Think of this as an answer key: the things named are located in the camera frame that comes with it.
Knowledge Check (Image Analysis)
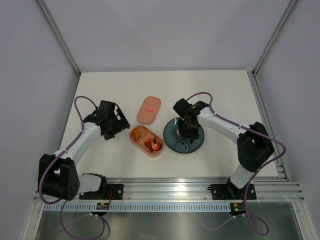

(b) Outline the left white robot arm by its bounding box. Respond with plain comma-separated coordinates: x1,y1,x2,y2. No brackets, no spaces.
38,100,130,204

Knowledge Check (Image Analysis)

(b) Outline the red sausage food piece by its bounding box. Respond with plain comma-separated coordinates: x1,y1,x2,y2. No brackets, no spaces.
144,141,154,153

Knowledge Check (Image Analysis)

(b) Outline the red shrimp food piece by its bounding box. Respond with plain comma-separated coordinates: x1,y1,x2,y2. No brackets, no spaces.
149,140,162,151

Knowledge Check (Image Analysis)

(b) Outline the orange fried food piece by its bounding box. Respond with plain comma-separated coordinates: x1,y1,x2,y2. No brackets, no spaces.
132,129,142,142

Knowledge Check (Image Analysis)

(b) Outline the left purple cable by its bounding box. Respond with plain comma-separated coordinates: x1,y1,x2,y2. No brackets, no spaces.
37,95,111,238

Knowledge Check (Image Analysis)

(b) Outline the pink lunch box lid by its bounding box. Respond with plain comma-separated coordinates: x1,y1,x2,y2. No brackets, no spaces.
137,96,162,125

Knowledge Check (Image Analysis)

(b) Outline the white slotted cable duct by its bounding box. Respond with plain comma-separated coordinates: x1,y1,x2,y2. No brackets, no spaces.
44,202,231,213

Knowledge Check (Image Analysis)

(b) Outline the pink lunch box base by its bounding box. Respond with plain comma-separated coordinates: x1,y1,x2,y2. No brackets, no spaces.
129,125,165,157

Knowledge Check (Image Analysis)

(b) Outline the left black base bracket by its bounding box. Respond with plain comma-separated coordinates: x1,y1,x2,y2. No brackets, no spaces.
79,183,124,200

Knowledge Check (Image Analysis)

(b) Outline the black base bracket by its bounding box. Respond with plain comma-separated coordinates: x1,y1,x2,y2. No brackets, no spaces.
207,183,257,200
79,183,124,200

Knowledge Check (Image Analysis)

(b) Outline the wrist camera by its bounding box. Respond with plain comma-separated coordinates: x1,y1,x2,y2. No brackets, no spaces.
98,100,118,115
173,98,192,118

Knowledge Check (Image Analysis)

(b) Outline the right black base bracket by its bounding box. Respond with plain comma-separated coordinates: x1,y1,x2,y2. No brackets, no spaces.
207,183,257,200

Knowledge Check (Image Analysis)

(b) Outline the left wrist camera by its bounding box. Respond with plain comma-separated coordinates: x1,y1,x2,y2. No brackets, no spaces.
98,100,118,115

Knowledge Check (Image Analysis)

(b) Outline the blue ceramic plate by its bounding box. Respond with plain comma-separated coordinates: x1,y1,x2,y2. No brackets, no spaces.
163,117,205,154

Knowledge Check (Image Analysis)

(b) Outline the aluminium mounting rail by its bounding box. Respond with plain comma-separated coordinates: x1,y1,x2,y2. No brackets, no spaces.
32,176,305,202

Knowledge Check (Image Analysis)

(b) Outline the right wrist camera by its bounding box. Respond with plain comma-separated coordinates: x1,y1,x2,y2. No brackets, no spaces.
173,98,192,118

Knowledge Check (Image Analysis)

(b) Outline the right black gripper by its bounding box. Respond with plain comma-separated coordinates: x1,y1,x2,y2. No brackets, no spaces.
177,118,200,143

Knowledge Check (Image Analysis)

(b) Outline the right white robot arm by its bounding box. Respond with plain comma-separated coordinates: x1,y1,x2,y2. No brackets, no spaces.
173,98,275,199

